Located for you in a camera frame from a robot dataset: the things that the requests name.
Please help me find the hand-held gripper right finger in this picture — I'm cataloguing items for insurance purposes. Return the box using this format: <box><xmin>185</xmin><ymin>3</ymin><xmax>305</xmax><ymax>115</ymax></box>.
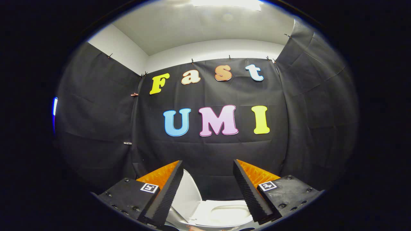
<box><xmin>233</xmin><ymin>159</ymin><xmax>325</xmax><ymax>225</ymax></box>

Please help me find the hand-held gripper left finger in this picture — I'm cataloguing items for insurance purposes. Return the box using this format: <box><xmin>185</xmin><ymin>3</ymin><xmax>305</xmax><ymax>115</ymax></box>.
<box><xmin>92</xmin><ymin>160</ymin><xmax>184</xmax><ymax>228</ymax></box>

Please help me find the black backdrop cloth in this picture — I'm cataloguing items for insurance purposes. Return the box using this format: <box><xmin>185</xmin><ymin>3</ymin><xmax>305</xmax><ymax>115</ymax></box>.
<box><xmin>55</xmin><ymin>19</ymin><xmax>358</xmax><ymax>201</ymax></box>

